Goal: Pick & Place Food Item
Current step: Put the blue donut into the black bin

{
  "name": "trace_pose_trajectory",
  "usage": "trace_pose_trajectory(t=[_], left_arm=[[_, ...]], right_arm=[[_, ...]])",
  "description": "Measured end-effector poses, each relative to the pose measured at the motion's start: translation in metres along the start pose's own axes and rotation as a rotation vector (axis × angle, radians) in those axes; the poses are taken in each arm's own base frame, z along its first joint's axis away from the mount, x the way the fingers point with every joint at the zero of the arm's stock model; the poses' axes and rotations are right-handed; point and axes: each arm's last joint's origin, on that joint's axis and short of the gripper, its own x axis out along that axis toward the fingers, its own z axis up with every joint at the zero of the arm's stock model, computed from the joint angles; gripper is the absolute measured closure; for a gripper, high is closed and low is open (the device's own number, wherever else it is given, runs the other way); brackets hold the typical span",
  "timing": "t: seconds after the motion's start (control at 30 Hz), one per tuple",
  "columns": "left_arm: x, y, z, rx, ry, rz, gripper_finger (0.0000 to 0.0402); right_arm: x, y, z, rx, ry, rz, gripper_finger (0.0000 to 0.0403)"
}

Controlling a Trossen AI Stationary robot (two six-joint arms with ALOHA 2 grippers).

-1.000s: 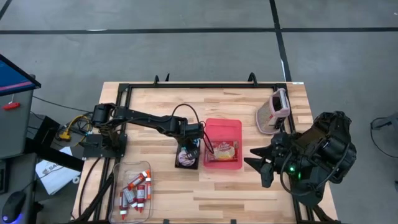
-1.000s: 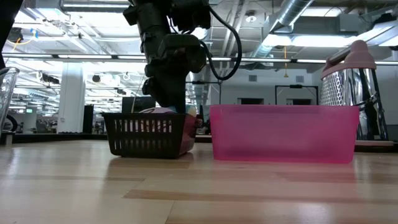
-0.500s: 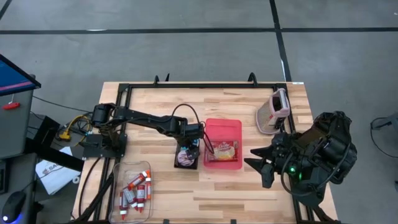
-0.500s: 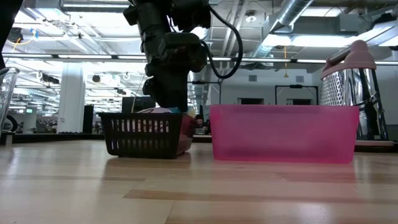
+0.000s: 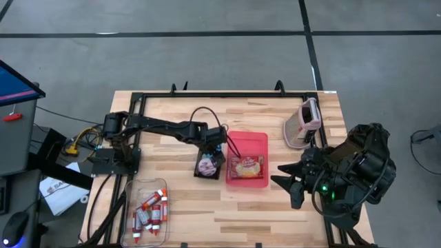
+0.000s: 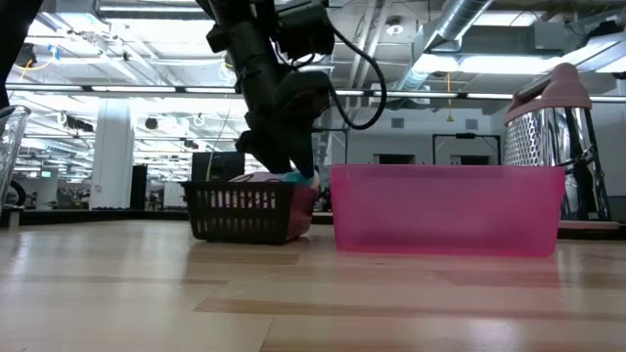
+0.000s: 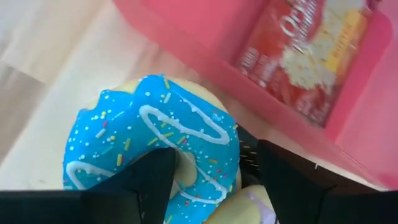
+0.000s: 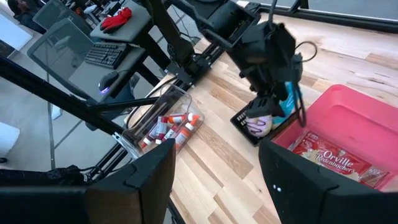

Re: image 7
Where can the red popcorn packet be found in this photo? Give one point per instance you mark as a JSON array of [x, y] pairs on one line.
[[298, 62]]

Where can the purple frosted toy donut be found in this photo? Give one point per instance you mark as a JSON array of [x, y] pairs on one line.
[[236, 205]]

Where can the pink plastic bin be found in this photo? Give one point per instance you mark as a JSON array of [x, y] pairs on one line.
[[192, 46]]

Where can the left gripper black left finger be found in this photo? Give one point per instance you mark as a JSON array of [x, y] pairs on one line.
[[130, 193]]

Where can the blue frosted toy donut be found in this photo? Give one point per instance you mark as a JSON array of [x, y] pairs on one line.
[[130, 130]]

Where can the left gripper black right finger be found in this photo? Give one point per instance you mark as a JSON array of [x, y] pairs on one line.
[[298, 193]]

